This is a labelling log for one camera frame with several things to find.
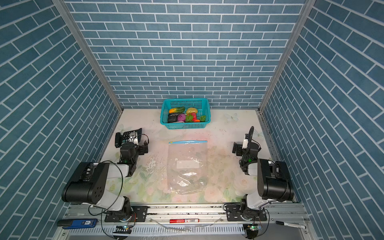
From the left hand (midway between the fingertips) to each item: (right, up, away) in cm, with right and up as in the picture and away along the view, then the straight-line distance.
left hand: (138, 140), depth 94 cm
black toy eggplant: (+19, +15, +16) cm, 29 cm away
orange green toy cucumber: (+21, +21, +22) cm, 38 cm away
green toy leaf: (+31, +14, +15) cm, 38 cm away
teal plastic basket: (+41, +26, +25) cm, 55 cm away
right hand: (+67, -1, +1) cm, 67 cm away
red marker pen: (+32, -36, -23) cm, 53 cm away
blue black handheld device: (-17, -35, -26) cm, 47 cm away
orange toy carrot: (+37, +13, +17) cm, 43 cm away
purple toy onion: (+26, +15, +15) cm, 33 cm away
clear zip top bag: (+31, -15, -3) cm, 35 cm away
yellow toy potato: (+33, +21, +22) cm, 45 cm away
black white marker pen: (+83, -38, -22) cm, 94 cm away
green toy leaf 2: (+41, +15, +16) cm, 47 cm away
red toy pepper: (+35, +16, +17) cm, 43 cm away
